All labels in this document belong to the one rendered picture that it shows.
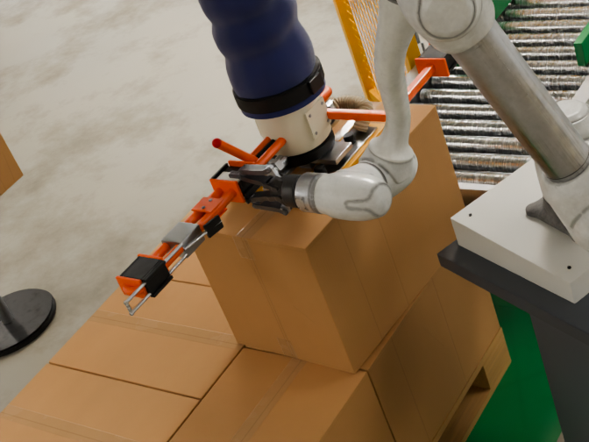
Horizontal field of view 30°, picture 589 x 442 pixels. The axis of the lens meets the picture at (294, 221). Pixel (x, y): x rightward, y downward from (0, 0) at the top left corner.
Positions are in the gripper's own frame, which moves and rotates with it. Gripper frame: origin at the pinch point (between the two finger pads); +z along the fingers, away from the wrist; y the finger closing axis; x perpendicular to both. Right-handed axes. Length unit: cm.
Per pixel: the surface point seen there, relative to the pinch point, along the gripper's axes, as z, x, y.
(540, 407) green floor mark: -38, 42, 107
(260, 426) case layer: -4, -26, 53
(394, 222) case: -21.1, 26.1, 28.9
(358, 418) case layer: -22, -12, 61
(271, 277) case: -3.8, -4.0, 24.5
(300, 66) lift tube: -10.2, 24.3, -17.5
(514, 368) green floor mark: -24, 55, 107
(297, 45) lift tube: -10.0, 26.1, -22.0
